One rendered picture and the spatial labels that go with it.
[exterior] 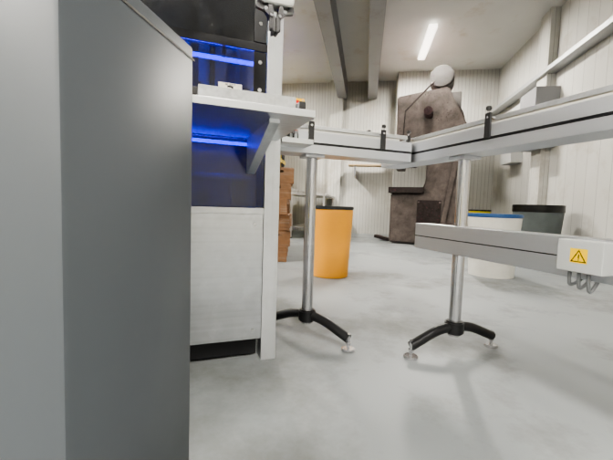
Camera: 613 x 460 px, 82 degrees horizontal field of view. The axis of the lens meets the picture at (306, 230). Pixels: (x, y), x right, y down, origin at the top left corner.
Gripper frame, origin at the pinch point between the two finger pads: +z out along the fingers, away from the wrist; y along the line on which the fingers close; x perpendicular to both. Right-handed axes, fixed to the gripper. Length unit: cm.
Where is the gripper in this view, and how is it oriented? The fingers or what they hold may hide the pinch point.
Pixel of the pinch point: (274, 26)
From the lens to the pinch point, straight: 111.6
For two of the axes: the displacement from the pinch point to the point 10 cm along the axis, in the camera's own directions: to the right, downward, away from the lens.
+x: 3.4, 0.8, -9.4
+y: -9.4, 0.0, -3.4
